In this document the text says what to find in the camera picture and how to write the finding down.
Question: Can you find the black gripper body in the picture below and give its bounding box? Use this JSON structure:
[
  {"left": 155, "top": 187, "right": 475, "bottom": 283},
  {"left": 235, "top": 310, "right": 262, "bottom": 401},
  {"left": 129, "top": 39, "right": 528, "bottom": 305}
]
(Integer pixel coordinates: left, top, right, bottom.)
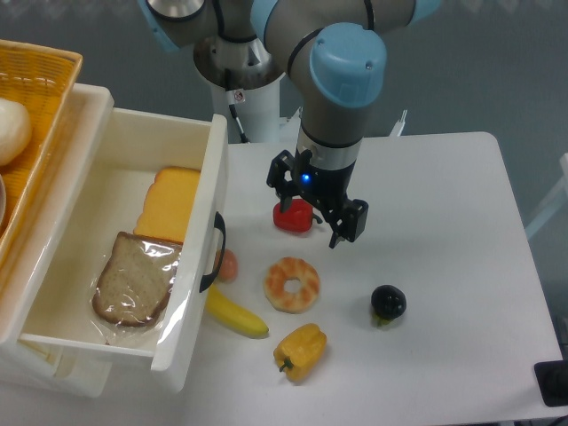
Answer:
[{"left": 286, "top": 151, "right": 355, "bottom": 211}]

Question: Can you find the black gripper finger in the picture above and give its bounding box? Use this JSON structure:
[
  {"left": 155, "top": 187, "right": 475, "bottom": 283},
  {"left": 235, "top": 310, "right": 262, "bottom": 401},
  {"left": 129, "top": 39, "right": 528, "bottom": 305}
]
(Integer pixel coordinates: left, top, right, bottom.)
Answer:
[
  {"left": 320, "top": 198, "right": 368, "bottom": 249},
  {"left": 266, "top": 150, "right": 296, "bottom": 212}
]

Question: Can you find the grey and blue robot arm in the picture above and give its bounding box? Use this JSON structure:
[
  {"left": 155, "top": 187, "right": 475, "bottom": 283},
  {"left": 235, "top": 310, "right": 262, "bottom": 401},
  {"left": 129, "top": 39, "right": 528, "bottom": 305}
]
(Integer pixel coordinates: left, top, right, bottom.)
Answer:
[{"left": 139, "top": 1, "right": 438, "bottom": 242}]

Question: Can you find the red bell pepper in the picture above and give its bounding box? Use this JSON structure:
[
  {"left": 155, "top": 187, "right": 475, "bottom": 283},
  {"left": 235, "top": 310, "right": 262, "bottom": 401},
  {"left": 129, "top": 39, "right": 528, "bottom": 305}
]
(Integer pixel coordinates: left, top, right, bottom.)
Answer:
[{"left": 272, "top": 198, "right": 323, "bottom": 233}]

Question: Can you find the dark purple mangosteen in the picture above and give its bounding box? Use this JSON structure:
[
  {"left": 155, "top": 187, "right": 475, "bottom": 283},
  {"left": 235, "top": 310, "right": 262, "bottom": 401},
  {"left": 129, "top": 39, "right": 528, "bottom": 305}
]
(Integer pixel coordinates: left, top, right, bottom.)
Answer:
[{"left": 371, "top": 285, "right": 407, "bottom": 326}]

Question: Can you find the yellow toast slice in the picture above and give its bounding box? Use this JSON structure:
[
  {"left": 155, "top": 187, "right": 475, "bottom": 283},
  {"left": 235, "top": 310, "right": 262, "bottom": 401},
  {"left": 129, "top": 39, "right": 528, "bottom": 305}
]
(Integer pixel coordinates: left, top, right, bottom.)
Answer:
[{"left": 133, "top": 167, "right": 201, "bottom": 243}]

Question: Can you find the yellow banana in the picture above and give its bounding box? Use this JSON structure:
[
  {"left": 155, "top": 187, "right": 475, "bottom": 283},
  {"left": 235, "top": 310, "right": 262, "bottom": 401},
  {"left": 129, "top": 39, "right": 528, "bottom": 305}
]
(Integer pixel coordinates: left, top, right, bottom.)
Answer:
[{"left": 205, "top": 285, "right": 269, "bottom": 338}]

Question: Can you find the yellow bell pepper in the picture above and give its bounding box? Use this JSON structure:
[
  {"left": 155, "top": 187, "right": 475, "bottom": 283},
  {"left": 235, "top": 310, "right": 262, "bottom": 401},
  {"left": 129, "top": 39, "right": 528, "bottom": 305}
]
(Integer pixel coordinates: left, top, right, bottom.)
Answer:
[{"left": 273, "top": 323, "right": 327, "bottom": 383}]

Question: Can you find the white plastic drawer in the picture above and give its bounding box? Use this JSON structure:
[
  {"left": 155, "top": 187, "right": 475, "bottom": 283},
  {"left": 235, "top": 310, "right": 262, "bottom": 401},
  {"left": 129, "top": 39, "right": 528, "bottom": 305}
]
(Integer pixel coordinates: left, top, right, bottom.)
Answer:
[{"left": 16, "top": 106, "right": 230, "bottom": 395}]

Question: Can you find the wrapped brown bread slice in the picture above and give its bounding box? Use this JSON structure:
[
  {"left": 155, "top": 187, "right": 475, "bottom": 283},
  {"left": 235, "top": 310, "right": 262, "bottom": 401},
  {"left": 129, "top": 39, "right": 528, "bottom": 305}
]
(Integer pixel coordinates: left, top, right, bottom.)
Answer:
[{"left": 91, "top": 232, "right": 182, "bottom": 327}]

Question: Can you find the black device at edge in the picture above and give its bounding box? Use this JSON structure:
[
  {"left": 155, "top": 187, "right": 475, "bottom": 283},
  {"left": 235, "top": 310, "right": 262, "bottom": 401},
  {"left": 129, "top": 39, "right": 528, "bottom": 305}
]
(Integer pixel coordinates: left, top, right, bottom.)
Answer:
[{"left": 533, "top": 360, "right": 568, "bottom": 407}]

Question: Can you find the orange woven basket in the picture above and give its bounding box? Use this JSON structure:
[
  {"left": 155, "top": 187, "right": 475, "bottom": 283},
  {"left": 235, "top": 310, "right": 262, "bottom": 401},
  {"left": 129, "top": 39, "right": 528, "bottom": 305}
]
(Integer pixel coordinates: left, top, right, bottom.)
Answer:
[{"left": 1, "top": 40, "right": 83, "bottom": 262}]

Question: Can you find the white round bun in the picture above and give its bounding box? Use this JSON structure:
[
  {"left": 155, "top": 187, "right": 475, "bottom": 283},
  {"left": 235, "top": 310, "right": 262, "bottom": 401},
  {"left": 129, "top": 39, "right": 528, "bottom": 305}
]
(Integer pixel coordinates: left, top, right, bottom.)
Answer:
[{"left": 0, "top": 98, "right": 32, "bottom": 166}]

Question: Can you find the black cable on pedestal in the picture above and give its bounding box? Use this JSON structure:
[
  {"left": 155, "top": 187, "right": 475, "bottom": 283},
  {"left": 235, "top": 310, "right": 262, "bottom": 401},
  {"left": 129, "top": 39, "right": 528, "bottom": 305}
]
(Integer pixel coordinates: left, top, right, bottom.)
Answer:
[{"left": 223, "top": 66, "right": 250, "bottom": 144}]

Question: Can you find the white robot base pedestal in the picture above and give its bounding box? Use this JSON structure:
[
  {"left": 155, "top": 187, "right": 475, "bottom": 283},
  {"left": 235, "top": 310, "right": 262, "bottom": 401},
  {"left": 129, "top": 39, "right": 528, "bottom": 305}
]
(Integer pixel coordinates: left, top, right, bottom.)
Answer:
[{"left": 193, "top": 35, "right": 288, "bottom": 144}]

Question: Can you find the black drawer handle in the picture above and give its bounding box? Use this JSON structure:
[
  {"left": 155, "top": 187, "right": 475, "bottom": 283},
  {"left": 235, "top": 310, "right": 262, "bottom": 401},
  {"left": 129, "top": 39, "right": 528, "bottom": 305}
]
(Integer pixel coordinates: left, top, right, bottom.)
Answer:
[{"left": 199, "top": 211, "right": 226, "bottom": 293}]

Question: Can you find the orange shrimp ring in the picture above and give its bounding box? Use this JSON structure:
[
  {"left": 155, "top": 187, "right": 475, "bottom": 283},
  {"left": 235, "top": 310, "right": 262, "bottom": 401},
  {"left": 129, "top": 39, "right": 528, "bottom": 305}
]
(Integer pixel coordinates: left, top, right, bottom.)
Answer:
[{"left": 263, "top": 256, "right": 321, "bottom": 314}]

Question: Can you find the white drawer cabinet frame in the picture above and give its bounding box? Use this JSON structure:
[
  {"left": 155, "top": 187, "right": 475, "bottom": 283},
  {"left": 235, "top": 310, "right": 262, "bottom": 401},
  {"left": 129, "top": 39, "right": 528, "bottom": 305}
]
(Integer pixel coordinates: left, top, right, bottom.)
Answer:
[{"left": 1, "top": 83, "right": 114, "bottom": 398}]

